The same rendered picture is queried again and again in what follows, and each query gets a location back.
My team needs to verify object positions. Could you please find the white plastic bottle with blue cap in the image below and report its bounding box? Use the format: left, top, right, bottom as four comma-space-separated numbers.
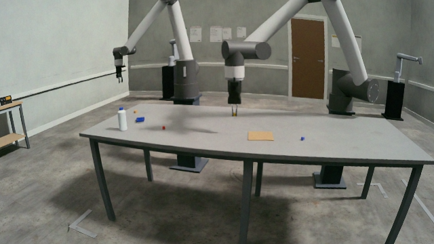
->
117, 107, 127, 131

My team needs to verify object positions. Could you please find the tan mat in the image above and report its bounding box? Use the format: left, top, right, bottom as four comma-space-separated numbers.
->
248, 131, 274, 141

